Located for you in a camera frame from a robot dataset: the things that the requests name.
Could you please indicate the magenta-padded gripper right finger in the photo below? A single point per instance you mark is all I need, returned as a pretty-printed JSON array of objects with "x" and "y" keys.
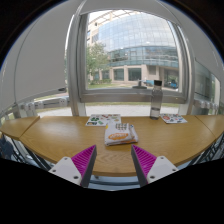
[{"x": 154, "y": 167}]

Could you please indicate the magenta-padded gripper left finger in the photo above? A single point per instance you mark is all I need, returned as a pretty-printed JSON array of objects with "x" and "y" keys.
[{"x": 74, "y": 169}]

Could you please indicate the white towel with cartoon print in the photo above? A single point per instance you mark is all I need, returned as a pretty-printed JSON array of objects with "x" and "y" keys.
[{"x": 120, "y": 135}]

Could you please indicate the small sticker sheet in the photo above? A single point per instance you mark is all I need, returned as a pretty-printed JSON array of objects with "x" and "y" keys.
[{"x": 173, "y": 118}]

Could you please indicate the large sticker sheet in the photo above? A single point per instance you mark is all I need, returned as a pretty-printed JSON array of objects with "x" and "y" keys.
[{"x": 103, "y": 120}]

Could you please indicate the clear water bottle, black cap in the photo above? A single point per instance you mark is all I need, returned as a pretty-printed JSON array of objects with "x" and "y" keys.
[{"x": 156, "y": 101}]

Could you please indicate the green tree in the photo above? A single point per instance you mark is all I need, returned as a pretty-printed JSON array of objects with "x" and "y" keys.
[{"x": 96, "y": 60}]

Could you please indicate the glass office building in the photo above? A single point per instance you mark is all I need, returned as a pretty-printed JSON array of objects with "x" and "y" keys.
[{"x": 140, "y": 40}]

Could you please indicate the white wall socket rail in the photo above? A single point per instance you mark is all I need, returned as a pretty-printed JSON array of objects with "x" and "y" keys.
[
  {"x": 46, "y": 104},
  {"x": 206, "y": 105}
]

